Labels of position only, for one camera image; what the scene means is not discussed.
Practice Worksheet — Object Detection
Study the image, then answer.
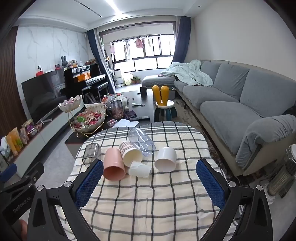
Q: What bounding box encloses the white air purifier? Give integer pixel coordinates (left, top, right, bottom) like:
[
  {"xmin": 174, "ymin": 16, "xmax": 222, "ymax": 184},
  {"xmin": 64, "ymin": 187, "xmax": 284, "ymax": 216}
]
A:
[{"xmin": 115, "ymin": 70, "xmax": 124, "ymax": 88}]

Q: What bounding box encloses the tiered white snack dish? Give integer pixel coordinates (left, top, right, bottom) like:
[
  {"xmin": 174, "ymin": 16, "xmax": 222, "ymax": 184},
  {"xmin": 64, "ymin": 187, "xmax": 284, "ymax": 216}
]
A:
[{"xmin": 58, "ymin": 95, "xmax": 107, "ymax": 138}]

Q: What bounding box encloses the pink cup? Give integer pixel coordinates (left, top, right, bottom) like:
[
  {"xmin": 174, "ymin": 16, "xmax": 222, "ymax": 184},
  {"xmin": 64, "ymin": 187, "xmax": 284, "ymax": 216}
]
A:
[{"xmin": 103, "ymin": 148, "xmax": 127, "ymax": 181}]

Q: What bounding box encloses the yellow rabbit ear stool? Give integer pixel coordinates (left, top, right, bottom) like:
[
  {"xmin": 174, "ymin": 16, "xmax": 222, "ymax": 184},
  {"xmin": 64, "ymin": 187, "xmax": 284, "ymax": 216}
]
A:
[{"xmin": 152, "ymin": 85, "xmax": 177, "ymax": 122}]

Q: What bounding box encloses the dark coffee table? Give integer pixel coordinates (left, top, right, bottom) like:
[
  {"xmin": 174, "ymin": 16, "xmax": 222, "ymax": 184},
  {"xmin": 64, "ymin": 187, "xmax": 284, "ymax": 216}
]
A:
[{"xmin": 65, "ymin": 90, "xmax": 155, "ymax": 145}]

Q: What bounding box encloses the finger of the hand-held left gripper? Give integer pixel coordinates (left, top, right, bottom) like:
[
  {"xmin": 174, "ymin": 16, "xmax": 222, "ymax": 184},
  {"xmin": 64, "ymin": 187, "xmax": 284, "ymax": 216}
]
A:
[{"xmin": 0, "ymin": 163, "xmax": 17, "ymax": 184}]

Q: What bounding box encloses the grey sofa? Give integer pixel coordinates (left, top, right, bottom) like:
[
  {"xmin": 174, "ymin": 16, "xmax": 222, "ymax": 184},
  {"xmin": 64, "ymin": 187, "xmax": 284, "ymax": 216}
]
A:
[{"xmin": 141, "ymin": 60, "xmax": 296, "ymax": 178}]

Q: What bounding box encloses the electric heater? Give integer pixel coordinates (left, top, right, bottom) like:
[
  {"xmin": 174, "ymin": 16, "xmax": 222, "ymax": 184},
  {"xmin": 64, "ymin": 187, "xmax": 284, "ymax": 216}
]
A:
[{"xmin": 267, "ymin": 144, "xmax": 296, "ymax": 199}]

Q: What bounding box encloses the white paper sheet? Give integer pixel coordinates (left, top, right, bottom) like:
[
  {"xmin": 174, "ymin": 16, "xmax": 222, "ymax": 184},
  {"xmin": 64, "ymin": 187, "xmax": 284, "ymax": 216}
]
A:
[{"xmin": 105, "ymin": 119, "xmax": 132, "ymax": 128}]

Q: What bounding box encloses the checked tablecloth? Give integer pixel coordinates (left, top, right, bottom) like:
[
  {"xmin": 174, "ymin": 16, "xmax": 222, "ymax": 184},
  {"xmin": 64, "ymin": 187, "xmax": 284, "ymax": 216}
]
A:
[{"xmin": 54, "ymin": 121, "xmax": 243, "ymax": 241}]

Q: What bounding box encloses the clear snack jar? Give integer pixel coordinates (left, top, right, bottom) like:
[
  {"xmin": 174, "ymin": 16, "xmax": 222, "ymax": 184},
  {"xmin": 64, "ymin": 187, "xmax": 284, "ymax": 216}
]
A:
[{"xmin": 110, "ymin": 100, "xmax": 124, "ymax": 121}]

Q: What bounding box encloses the black television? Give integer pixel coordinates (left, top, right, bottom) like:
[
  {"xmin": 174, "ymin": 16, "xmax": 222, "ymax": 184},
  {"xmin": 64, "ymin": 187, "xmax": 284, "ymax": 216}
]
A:
[{"xmin": 21, "ymin": 68, "xmax": 67, "ymax": 125}]

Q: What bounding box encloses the clear plastic cup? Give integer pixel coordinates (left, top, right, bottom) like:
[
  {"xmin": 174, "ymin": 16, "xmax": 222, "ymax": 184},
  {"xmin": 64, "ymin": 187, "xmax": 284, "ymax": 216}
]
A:
[{"xmin": 128, "ymin": 127, "xmax": 156, "ymax": 157}]

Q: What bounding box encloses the striped paper cup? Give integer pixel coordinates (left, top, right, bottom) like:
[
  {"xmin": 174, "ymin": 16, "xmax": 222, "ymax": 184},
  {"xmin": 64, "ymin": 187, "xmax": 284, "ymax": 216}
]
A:
[{"xmin": 119, "ymin": 140, "xmax": 143, "ymax": 167}]

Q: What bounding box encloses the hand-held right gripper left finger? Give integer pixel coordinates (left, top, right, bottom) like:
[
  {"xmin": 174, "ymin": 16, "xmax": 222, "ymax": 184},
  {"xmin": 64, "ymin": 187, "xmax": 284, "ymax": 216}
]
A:
[{"xmin": 26, "ymin": 159, "xmax": 104, "ymax": 241}]

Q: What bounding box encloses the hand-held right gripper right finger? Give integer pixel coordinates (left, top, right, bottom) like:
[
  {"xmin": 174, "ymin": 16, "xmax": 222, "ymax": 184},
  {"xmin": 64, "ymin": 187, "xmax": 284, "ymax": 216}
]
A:
[{"xmin": 196, "ymin": 159, "xmax": 273, "ymax": 241}]

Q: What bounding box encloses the small white cup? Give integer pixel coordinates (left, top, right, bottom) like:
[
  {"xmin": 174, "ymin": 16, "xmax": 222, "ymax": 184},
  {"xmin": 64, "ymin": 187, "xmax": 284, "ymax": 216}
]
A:
[{"xmin": 128, "ymin": 161, "xmax": 152, "ymax": 178}]

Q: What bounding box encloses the orange tube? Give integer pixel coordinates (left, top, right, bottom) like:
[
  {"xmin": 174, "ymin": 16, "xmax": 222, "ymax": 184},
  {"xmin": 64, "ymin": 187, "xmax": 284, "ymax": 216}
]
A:
[{"xmin": 6, "ymin": 127, "xmax": 24, "ymax": 156}]

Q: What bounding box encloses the purple snack bag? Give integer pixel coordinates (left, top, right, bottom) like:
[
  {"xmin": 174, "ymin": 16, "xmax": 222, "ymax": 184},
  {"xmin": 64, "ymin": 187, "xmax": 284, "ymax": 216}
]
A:
[{"xmin": 22, "ymin": 119, "xmax": 38, "ymax": 140}]

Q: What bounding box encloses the black piano stool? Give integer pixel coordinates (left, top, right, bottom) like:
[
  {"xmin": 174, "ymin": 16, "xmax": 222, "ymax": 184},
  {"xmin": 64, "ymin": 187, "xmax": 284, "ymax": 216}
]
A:
[{"xmin": 81, "ymin": 82, "xmax": 109, "ymax": 104}]

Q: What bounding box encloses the large white cup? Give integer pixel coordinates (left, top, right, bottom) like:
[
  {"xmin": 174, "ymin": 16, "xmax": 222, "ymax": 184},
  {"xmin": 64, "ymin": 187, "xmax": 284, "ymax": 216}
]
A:
[{"xmin": 154, "ymin": 146, "xmax": 177, "ymax": 172}]

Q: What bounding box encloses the grey transparent square cup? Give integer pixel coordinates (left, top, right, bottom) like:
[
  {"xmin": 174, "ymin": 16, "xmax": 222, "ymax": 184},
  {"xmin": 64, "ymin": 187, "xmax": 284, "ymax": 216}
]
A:
[{"xmin": 82, "ymin": 143, "xmax": 102, "ymax": 168}]

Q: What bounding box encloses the white television cabinet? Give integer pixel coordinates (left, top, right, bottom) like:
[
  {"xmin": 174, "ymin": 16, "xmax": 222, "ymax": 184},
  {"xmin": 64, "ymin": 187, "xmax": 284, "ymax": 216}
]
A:
[{"xmin": 0, "ymin": 104, "xmax": 85, "ymax": 179}]

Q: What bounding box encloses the blue curtain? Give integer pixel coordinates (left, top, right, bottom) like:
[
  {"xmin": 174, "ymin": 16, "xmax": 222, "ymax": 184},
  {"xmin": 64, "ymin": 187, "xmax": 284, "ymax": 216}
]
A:
[
  {"xmin": 173, "ymin": 16, "xmax": 191, "ymax": 64},
  {"xmin": 87, "ymin": 29, "xmax": 116, "ymax": 93}
]

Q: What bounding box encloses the person's left hand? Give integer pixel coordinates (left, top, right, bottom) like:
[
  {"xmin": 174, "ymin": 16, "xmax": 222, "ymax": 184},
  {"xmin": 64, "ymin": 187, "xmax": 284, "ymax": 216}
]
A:
[{"xmin": 19, "ymin": 219, "xmax": 28, "ymax": 240}]

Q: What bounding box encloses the light green blanket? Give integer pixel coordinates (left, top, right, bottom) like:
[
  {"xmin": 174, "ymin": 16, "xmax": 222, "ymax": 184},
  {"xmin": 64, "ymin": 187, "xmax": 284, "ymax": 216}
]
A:
[{"xmin": 160, "ymin": 60, "xmax": 213, "ymax": 88}]

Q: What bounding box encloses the black piano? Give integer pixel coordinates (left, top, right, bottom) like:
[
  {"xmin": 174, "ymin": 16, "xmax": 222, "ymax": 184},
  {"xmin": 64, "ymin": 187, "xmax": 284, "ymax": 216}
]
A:
[{"xmin": 63, "ymin": 64, "xmax": 110, "ymax": 105}]

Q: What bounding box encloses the plush toy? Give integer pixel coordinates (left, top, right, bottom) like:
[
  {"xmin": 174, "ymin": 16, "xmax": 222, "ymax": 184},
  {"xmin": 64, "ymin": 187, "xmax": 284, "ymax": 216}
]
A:
[{"xmin": 114, "ymin": 95, "xmax": 130, "ymax": 109}]

